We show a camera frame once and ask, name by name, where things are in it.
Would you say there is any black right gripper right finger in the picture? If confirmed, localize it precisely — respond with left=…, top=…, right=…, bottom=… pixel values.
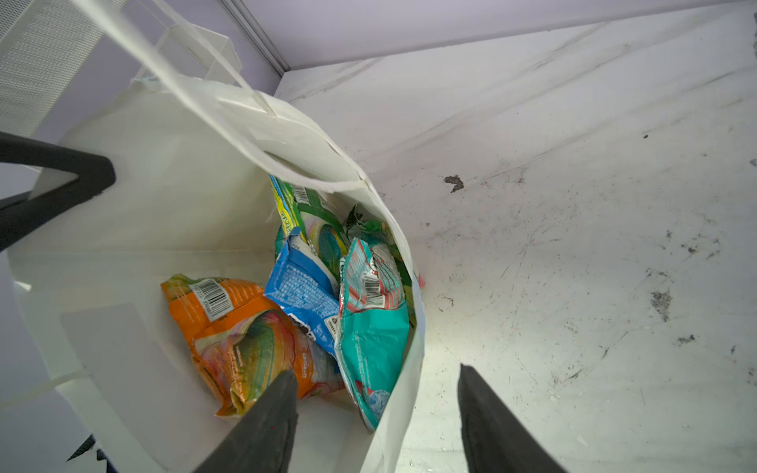
left=457, top=365, right=565, bottom=473

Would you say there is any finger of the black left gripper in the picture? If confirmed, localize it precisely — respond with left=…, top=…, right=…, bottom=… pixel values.
left=1, top=132, right=116, bottom=250

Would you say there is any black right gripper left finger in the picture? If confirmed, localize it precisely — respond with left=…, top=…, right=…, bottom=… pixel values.
left=195, top=371, right=298, bottom=473

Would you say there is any white printed paper bag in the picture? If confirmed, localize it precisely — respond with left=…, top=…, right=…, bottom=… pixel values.
left=1, top=1, right=410, bottom=472

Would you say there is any orange Fox's candy bag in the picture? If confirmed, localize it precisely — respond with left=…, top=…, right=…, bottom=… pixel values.
left=161, top=274, right=344, bottom=417

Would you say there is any teal Fox's candy bag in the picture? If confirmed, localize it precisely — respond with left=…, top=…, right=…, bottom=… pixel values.
left=335, top=238, right=410, bottom=432

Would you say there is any blue snack packet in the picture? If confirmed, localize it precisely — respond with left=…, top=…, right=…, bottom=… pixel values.
left=264, top=227, right=339, bottom=356

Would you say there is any white mesh shelf upper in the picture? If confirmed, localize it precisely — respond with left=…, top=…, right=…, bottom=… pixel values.
left=1, top=0, right=103, bottom=137

